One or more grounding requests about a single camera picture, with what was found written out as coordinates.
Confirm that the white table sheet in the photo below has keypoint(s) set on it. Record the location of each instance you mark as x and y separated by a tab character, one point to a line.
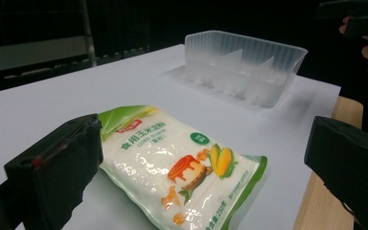
140	83

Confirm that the metal stand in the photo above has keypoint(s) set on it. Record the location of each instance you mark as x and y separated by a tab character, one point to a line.
87	32

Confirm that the white and green starch bag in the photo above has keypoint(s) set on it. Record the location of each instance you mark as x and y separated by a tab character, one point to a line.
159	159

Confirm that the clear plastic divided container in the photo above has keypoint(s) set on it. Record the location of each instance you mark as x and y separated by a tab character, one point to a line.
241	65

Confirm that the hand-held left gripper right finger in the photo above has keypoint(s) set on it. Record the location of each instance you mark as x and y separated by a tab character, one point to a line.
351	159

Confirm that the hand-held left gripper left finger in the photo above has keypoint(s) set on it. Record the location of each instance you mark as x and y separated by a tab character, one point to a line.
54	169

